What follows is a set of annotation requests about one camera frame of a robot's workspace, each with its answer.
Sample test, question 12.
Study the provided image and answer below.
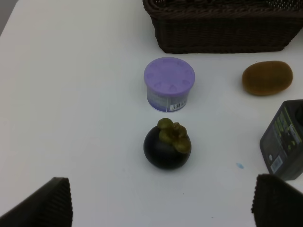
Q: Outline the dark brown wicker basket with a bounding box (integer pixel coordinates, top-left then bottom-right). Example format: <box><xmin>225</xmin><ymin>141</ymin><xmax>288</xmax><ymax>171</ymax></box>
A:
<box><xmin>143</xmin><ymin>0</ymin><xmax>303</xmax><ymax>54</ymax></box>

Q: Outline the brown kiwi fruit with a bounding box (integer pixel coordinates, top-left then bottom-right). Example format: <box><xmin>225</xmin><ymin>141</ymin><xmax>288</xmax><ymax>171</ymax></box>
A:
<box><xmin>242</xmin><ymin>61</ymin><xmax>294</xmax><ymax>96</ymax></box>

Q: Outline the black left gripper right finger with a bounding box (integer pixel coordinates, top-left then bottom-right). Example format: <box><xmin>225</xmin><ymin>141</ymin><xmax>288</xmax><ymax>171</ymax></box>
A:
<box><xmin>251</xmin><ymin>174</ymin><xmax>303</xmax><ymax>227</ymax></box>

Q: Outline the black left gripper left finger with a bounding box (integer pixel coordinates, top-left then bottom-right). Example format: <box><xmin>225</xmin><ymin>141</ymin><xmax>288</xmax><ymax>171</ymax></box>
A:
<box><xmin>0</xmin><ymin>177</ymin><xmax>73</xmax><ymax>227</ymax></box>

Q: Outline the dark purple mangosteen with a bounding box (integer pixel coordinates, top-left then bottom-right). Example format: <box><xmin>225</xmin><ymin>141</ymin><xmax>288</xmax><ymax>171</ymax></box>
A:
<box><xmin>143</xmin><ymin>118</ymin><xmax>192</xmax><ymax>170</ymax></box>

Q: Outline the dark green pump bottle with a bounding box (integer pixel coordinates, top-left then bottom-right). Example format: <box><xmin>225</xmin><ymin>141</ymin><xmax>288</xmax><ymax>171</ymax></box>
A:
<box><xmin>259</xmin><ymin>99</ymin><xmax>303</xmax><ymax>181</ymax></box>

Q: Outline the purple lidded round jar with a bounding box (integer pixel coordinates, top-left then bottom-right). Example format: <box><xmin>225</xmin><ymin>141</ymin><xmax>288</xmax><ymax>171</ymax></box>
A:
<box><xmin>144</xmin><ymin>57</ymin><xmax>195</xmax><ymax>113</ymax></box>

